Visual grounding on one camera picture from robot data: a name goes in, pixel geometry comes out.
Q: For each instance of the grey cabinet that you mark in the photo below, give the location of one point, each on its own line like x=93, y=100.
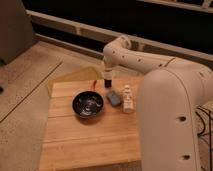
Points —
x=16, y=32

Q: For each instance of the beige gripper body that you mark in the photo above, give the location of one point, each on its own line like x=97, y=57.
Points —
x=108, y=73

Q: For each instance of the red small object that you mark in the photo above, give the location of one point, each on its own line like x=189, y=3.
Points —
x=94, y=83

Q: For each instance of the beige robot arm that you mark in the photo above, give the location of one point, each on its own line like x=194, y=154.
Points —
x=167, y=97

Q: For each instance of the wooden table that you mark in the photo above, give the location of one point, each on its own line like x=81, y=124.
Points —
x=107, y=142

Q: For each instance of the yellow flat board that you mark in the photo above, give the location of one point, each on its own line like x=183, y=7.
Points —
x=88, y=73

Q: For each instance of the clear plastic bottle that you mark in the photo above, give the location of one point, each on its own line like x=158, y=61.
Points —
x=128, y=105

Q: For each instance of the black ceramic bowl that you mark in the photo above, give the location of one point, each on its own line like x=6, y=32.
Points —
x=87, y=104

